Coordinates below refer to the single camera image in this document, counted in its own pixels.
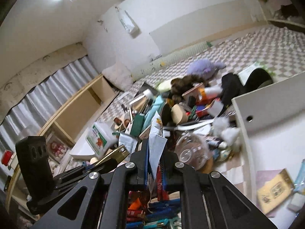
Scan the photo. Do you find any gold rectangular box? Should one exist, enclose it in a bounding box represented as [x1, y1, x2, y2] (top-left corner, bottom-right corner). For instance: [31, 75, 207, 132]
[93, 145, 130, 166]

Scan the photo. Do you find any white paper packet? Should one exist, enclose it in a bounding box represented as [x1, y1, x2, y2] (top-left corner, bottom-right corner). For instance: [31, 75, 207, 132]
[148, 111, 167, 180]

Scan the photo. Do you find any wooden shelf unit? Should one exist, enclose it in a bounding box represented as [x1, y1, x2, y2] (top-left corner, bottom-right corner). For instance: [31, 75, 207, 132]
[5, 74, 119, 213]

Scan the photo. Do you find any grey curtain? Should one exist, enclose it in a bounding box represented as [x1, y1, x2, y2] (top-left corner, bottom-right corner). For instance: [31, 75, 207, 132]
[1, 56, 99, 152]

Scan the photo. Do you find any white shallow tray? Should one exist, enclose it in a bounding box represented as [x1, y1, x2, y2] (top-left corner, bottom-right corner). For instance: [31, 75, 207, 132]
[69, 128, 95, 161]

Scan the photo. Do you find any clear plastic bowl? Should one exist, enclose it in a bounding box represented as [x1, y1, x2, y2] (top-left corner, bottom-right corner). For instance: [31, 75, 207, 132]
[174, 133, 213, 171]

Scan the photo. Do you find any white green wipes pack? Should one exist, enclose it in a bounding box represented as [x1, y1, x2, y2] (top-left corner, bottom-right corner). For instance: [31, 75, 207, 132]
[86, 122, 118, 159]

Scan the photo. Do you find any yellow packet in box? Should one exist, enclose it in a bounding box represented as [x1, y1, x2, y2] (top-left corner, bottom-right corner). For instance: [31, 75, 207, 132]
[257, 169, 294, 214]

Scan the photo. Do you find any white fluffy duster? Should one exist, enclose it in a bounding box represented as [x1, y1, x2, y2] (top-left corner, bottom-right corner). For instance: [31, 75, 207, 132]
[212, 117, 240, 146]

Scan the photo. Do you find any dark green box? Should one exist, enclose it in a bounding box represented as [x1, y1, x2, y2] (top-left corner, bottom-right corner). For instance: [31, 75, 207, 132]
[130, 113, 145, 137]

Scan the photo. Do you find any round wooden box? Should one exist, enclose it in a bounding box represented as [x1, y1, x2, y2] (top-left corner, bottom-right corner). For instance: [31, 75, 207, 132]
[171, 104, 188, 125]

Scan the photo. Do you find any white storage box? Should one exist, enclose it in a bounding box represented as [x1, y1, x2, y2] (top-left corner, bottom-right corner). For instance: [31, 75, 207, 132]
[231, 71, 305, 229]

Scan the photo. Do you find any teal box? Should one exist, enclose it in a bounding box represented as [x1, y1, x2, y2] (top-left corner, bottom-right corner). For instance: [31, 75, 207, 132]
[142, 95, 165, 131]

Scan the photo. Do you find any orange white tube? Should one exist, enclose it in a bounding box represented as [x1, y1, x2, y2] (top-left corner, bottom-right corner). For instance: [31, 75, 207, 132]
[198, 86, 223, 100]

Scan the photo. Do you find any white fluffy cushion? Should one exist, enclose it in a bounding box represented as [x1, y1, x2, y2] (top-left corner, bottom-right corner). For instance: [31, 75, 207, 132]
[102, 63, 133, 92]

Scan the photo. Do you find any black garment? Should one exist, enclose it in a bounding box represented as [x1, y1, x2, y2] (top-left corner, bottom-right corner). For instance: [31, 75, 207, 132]
[220, 73, 246, 108]

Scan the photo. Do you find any brown furry toy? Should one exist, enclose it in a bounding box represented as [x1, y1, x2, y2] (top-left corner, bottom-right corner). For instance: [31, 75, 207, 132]
[171, 74, 210, 104]

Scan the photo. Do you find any purple plush toy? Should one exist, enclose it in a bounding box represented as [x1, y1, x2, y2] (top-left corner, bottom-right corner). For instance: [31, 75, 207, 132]
[186, 58, 226, 80]

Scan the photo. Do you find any green long bolster pillow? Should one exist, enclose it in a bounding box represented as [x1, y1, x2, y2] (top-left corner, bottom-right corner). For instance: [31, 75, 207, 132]
[131, 41, 213, 81]

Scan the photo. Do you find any checkered floor mat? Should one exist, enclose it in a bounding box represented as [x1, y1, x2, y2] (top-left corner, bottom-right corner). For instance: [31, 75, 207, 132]
[64, 25, 305, 172]

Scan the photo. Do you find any open closet with clothes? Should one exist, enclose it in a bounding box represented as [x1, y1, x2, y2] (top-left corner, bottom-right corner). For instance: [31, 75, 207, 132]
[258, 0, 304, 33]

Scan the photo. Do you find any white wall air conditioner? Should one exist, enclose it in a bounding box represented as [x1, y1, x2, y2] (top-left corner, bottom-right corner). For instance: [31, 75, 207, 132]
[115, 6, 141, 38]

